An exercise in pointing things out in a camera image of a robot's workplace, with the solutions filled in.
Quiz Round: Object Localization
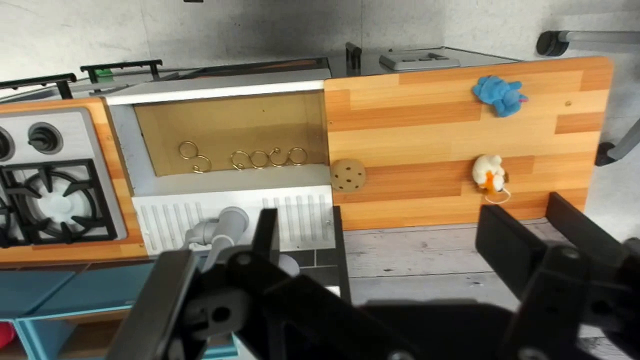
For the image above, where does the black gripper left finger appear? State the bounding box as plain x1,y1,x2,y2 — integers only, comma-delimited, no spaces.
106,206,429,360

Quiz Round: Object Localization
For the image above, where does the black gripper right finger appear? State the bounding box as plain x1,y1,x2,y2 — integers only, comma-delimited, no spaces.
475,191,640,360

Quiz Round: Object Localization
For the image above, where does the grey toy tap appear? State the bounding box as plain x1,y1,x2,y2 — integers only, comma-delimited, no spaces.
183,205,255,273

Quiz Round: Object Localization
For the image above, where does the brown white plushie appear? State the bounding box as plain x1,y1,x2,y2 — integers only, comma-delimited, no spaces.
471,153,515,205

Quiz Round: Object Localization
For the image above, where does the blue plushie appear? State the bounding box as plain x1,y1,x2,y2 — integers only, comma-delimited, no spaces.
471,75,531,120

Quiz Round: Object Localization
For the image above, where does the white toy sink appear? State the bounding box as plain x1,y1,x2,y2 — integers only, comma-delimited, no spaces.
104,68,336,257

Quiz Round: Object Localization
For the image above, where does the round toy cookie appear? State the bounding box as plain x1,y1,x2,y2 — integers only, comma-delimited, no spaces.
330,156,368,197

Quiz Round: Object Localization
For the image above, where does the wooden kitchen countertop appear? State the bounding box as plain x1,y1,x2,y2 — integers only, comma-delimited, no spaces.
0,56,616,268

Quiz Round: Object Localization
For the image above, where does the teal wooden cabinet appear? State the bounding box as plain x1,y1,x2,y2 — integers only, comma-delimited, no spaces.
0,261,166,360

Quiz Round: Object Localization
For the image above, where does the grey flat plate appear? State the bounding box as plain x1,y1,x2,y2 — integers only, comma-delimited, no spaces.
377,49,464,75

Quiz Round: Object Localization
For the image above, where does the black stove grate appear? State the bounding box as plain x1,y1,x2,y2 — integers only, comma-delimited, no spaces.
0,159,120,248

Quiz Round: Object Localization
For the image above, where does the grey toy stove hob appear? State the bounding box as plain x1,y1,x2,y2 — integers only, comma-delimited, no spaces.
0,107,129,250

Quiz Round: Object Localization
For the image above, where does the black clamp bar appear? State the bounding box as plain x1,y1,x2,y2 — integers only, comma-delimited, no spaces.
79,58,166,87
0,73,79,102

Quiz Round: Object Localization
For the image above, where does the grey stove knob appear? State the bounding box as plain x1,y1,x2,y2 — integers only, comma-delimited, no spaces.
0,126,17,164
27,120,66,156

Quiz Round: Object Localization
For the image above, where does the gold metal ring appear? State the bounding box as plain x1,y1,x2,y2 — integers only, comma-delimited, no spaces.
287,144,310,167
190,155,215,177
266,147,291,169
248,149,272,170
229,149,252,173
177,138,203,162

